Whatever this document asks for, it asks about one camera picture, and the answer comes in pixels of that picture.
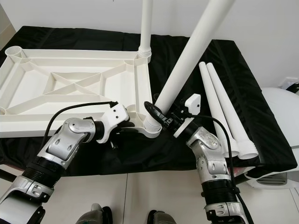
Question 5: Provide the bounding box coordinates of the grey robot foot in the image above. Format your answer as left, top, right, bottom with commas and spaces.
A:
147, 210, 178, 224
75, 203, 115, 224

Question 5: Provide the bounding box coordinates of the white plastic table top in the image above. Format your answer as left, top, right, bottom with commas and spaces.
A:
0, 46, 162, 140

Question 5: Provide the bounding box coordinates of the grey robot right foot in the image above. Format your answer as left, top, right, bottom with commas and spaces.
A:
147, 210, 178, 224

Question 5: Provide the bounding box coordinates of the white wall socket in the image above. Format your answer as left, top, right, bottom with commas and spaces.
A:
280, 77, 295, 89

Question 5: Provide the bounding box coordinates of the grey robot left foot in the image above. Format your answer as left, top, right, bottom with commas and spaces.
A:
75, 203, 115, 224

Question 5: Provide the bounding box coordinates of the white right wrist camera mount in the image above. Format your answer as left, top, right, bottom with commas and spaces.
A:
173, 93, 201, 138

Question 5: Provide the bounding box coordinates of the black cloth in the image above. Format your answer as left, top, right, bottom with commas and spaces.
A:
0, 26, 299, 178

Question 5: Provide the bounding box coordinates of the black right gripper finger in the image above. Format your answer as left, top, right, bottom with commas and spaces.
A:
144, 101, 165, 125

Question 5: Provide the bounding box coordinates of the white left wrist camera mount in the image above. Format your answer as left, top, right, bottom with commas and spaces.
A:
100, 103, 129, 143

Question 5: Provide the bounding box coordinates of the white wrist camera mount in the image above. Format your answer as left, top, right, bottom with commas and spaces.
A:
100, 103, 129, 143
173, 93, 201, 138

